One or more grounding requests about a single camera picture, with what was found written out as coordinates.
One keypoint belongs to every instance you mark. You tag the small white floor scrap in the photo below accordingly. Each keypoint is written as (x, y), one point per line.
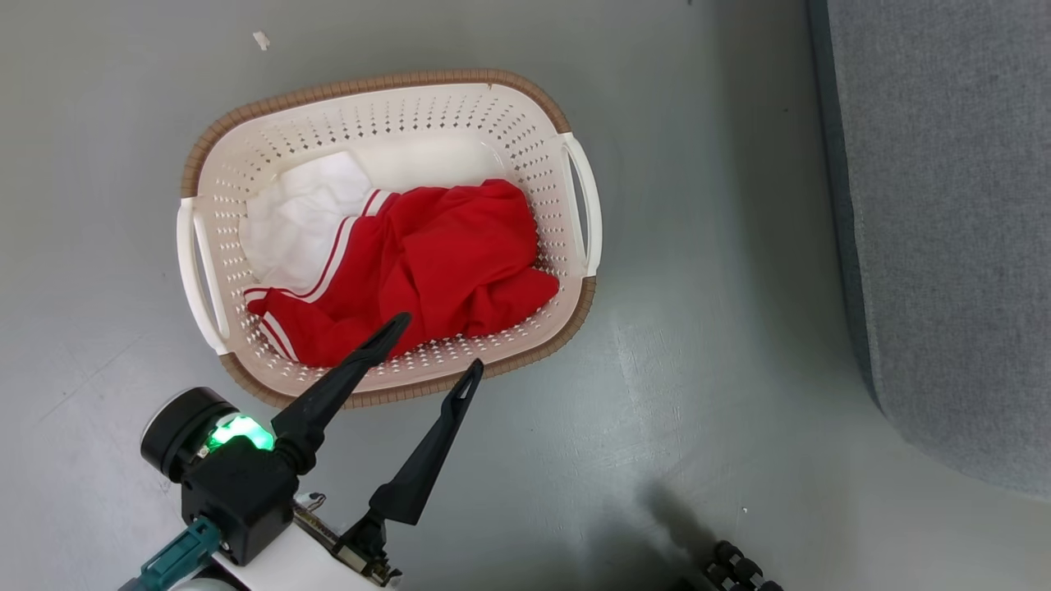
(261, 39)

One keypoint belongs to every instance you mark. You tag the black knobby robot base part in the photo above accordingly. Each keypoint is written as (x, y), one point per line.
(735, 570)

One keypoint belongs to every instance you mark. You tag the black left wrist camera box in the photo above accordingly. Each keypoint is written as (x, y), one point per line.
(238, 509)

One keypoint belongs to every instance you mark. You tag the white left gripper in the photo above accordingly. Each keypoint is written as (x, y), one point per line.
(279, 558)

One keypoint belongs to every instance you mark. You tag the grey fabric sofa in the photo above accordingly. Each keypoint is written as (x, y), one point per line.
(952, 205)

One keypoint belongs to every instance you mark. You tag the red garment with white stripes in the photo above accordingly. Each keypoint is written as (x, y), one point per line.
(452, 254)

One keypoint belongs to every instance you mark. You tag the white cloth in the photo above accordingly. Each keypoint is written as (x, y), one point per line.
(304, 222)

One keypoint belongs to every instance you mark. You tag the cream perforated laundry basket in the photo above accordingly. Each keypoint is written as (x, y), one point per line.
(394, 123)

